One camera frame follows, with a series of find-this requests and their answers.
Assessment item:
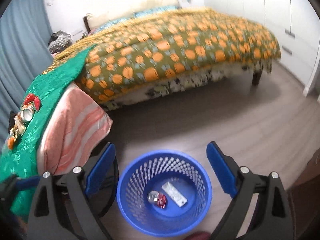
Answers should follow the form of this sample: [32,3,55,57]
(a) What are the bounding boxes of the orange snack wrapper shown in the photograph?
[7,136,16,150]

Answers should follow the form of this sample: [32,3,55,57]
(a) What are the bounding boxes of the white green milk carton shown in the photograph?
[162,181,187,207]

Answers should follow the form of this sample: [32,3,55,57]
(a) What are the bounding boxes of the cookie snack bag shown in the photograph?
[9,113,26,141]

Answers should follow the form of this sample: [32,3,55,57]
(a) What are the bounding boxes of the black foam fruit net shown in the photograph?
[8,111,17,133]

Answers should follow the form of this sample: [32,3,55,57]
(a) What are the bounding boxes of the crushed orange Fanta can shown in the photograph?
[21,103,35,123]

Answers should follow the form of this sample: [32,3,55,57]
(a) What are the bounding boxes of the crushed red soda can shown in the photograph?
[148,191,167,209]

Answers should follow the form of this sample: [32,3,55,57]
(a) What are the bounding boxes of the red plastic wrapper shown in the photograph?
[22,93,41,111]

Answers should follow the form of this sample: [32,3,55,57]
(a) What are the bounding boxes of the blue plastic trash basket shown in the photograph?
[117,150,213,237]

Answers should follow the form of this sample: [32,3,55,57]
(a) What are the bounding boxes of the person's right hand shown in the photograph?
[183,231,211,240]

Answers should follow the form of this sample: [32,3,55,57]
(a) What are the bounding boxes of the green floral tablecloth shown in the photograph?
[0,44,97,222]

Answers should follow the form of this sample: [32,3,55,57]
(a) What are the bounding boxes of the dark wooden cabinet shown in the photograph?
[287,150,319,239]

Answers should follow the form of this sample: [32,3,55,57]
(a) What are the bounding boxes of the pink striped cloth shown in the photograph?
[37,83,113,175]

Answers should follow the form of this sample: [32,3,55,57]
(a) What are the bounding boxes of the blue-grey curtain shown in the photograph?
[0,0,53,144]

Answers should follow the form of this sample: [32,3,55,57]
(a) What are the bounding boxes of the pile of clothes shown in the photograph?
[48,30,72,54]

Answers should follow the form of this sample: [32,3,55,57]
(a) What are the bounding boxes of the bed with orange quilt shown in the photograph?
[47,8,281,111]

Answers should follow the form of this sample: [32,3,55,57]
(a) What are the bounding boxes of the beige padded headboard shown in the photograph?
[83,0,180,34]

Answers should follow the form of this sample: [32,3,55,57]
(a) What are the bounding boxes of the white wardrobe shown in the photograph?
[204,0,319,96]

